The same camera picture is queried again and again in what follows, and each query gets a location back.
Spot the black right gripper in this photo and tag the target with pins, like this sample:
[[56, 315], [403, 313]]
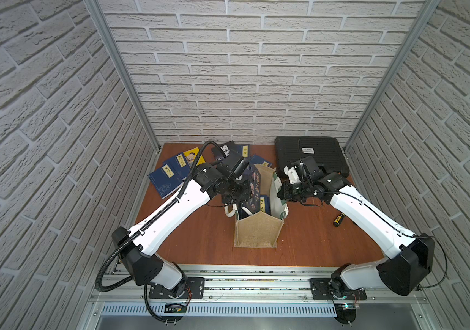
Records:
[[282, 192]]

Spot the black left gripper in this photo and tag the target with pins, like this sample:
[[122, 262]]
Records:
[[235, 192]]

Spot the blue book yellow label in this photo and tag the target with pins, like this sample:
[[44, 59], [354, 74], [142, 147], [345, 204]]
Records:
[[244, 150], [256, 159]]

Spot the dark portrait book gold title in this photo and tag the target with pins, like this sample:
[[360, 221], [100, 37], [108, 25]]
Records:
[[253, 204]]

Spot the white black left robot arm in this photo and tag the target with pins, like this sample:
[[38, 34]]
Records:
[[139, 244]]

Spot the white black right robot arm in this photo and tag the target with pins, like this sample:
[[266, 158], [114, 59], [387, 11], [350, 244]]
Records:
[[407, 257]]

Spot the black cover book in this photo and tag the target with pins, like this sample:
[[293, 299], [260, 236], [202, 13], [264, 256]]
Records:
[[223, 150]]

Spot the small yellow black cylinder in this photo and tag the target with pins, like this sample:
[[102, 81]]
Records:
[[339, 219]]

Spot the black plastic tool case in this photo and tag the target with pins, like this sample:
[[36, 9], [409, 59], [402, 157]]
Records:
[[324, 150]]

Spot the yellow cartoon cover book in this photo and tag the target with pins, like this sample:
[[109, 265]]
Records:
[[190, 156]]

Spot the blue book beside yellow book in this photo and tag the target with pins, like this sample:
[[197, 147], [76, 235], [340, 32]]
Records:
[[179, 165]]

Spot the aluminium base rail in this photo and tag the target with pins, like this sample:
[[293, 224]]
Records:
[[253, 291]]

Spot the aluminium frame post right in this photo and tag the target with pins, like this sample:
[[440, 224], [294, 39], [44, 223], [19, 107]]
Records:
[[409, 41]]

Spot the aluminium frame post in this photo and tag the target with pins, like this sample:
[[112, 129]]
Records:
[[111, 45], [409, 41]]

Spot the aluminium frame post left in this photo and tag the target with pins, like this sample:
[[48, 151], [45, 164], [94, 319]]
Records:
[[111, 45]]

